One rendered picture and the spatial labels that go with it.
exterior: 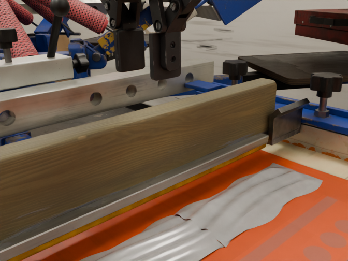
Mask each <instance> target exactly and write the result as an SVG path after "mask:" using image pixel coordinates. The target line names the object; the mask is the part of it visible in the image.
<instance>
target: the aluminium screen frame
mask: <svg viewBox="0 0 348 261"><path fill-rule="evenodd" d="M282 142H286V143H289V144H293V145H295V146H299V147H302V148H305V149H308V150H312V151H315V152H318V153H322V154H325V155H328V156H332V157H335V158H338V159H341V160H344V161H347V162H348V135H345V134H342V133H337V132H333V131H330V130H326V129H322V128H319V127H315V126H311V125H306V124H303V123H302V124H301V129H300V133H297V134H295V135H293V136H291V137H289V138H287V139H285V140H282Z"/></svg>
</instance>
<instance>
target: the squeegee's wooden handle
mask: <svg viewBox="0 0 348 261"><path fill-rule="evenodd" d="M276 91H277V85H276V82H275V81H274V80H270V79H265V78H259V79H256V80H252V81H248V82H244V83H240V84H236V85H232V86H228V87H225V88H221V89H218V90H214V91H210V92H206V93H202V94H198V95H194V96H190V97H186V98H183V99H179V100H174V101H171V102H168V103H164V104H160V105H156V106H152V107H149V108H144V109H140V110H137V111H133V112H129V113H125V114H121V115H117V116H114V117H110V118H106V119H102V120H99V121H95V122H91V123H87V124H83V125H79V126H75V127H71V128H67V129H64V130H60V131H57V132H52V133H49V134H45V135H41V136H37V137H33V138H29V139H25V140H21V141H17V142H14V143H10V144H6V145H3V146H0V241H2V240H4V239H6V238H9V237H11V236H14V235H16V234H19V233H21V232H23V231H26V230H28V229H30V228H33V227H35V226H38V225H40V224H42V223H45V222H47V221H50V220H52V219H54V218H57V217H59V216H61V215H64V214H67V213H69V212H72V211H74V210H76V209H79V208H81V207H84V206H86V205H88V204H91V203H93V202H95V201H98V200H100V199H103V198H105V197H107V196H110V195H112V194H115V193H117V192H119V191H122V190H124V189H127V188H129V187H131V186H134V185H136V184H138V183H141V182H143V181H146V180H149V179H151V178H153V177H156V176H158V175H161V174H163V173H165V172H168V171H170V170H172V169H175V168H177V167H180V166H182V165H184V164H187V163H189V162H192V161H194V160H196V159H199V158H201V157H203V156H206V155H208V154H211V153H213V152H216V151H218V150H220V149H223V148H225V147H228V146H230V145H232V144H235V143H237V142H240V141H242V140H245V139H247V138H249V137H252V136H254V135H257V134H259V133H263V134H266V135H268V128H269V116H270V114H272V113H273V112H274V111H275V104H276Z"/></svg>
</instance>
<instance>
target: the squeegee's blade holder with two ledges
mask: <svg viewBox="0 0 348 261"><path fill-rule="evenodd" d="M268 138H269V136H268V135H266V134H263V133H259V134H257V135H254V136H252V137H249V138H247V139H245V140H242V141H240V142H237V143H235V144H232V145H230V146H228V147H225V148H223V149H220V150H218V151H216V152H213V153H211V154H208V155H206V156H203V157H201V158H199V159H196V160H194V161H192V162H189V163H187V164H184V165H182V166H180V167H177V168H175V169H172V170H170V171H168V172H165V173H163V174H161V175H158V176H156V177H153V178H151V179H149V180H146V181H143V182H141V183H138V184H136V185H134V186H131V187H129V188H126V189H124V190H122V191H119V192H117V193H115V194H112V195H110V196H107V197H105V198H103V199H100V200H98V201H95V202H93V203H91V204H88V205H86V206H84V207H81V208H79V209H76V210H74V211H72V212H69V213H67V214H64V215H61V216H59V217H57V218H54V219H52V220H50V221H47V222H45V223H42V224H40V225H38V226H35V227H33V228H30V229H28V230H26V231H23V232H21V233H19V234H16V235H14V236H11V237H9V238H6V239H4V240H2V241H0V261H7V260H9V259H12V258H14V257H16V256H18V255H20V254H23V253H25V252H27V251H29V250H31V249H34V248H36V247H38V246H40V245H42V244H45V243H47V242H49V241H51V240H53V239H56V238H58V237H60V236H62V235H64V234H67V233H69V232H71V231H73V230H75V229H78V228H80V227H82V226H84V225H86V224H89V223H91V222H94V221H96V220H98V219H100V218H102V217H105V216H107V215H109V214H111V213H113V212H116V211H118V210H120V209H122V208H124V207H127V206H129V205H131V204H133V203H135V202H138V201H140V200H142V199H144V198H146V197H149V196H151V195H153V194H155V193H157V192H160V191H162V190H164V189H166V188H168V187H171V186H173V185H175V184H177V183H179V182H182V181H184V180H186V179H188V178H191V177H193V176H195V175H197V174H199V173H201V172H204V171H206V170H208V169H210V168H212V167H215V166H217V165H219V164H221V163H224V162H226V161H228V160H230V159H232V158H234V157H237V156H239V155H241V154H243V153H246V152H248V151H250V150H253V149H255V148H257V147H259V146H261V145H264V144H266V143H267V142H268Z"/></svg>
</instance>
